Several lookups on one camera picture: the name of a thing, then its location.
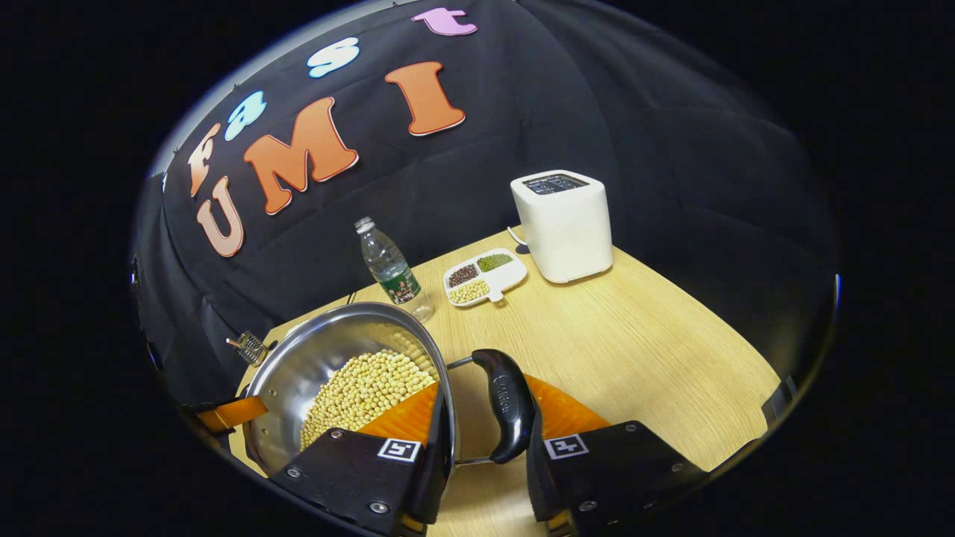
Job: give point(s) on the black plastic bracket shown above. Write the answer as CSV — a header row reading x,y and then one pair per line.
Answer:
x,y
780,399

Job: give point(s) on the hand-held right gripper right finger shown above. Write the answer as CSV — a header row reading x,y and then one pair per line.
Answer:
x,y
536,485

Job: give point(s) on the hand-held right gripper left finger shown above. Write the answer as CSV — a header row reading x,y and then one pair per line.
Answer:
x,y
436,477

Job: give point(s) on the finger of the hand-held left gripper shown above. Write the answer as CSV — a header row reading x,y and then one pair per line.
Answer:
x,y
231,414

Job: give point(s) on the black backdrop cloth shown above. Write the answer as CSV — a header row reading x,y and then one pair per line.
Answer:
x,y
597,112

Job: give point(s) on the pile of soybeans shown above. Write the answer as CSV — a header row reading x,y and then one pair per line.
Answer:
x,y
358,388

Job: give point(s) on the white toaster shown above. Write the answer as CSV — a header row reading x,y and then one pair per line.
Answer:
x,y
563,231

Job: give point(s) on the clear plastic water bottle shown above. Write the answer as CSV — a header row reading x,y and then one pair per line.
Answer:
x,y
392,272

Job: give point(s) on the white divided dish of beans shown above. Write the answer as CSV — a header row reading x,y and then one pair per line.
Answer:
x,y
492,280

